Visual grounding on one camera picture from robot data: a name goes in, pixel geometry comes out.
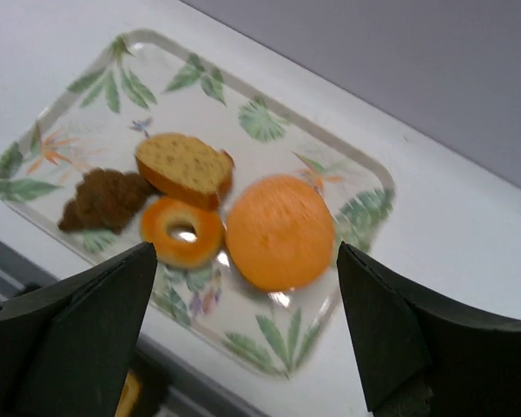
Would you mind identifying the floral leaf-pattern serving tray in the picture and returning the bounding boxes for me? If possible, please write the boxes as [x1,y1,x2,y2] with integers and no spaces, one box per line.
[0,28,396,380]

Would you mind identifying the orange ring bagel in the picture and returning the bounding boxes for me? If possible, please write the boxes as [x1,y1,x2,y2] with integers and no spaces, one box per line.
[140,197,225,269]

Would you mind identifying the round orange bun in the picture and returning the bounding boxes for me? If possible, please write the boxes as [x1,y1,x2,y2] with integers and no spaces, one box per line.
[226,175,334,292]

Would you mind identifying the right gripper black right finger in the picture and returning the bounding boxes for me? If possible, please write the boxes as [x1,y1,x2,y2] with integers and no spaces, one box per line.
[337,244,521,416]

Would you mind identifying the sliced bread loaf piece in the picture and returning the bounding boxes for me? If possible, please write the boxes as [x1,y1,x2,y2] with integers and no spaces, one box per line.
[135,133,234,210]

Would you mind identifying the dark brown croissant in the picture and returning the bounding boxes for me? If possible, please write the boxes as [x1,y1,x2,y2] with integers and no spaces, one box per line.
[57,169,156,235]

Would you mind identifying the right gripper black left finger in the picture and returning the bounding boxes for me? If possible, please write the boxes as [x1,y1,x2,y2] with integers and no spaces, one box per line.
[0,242,157,416]

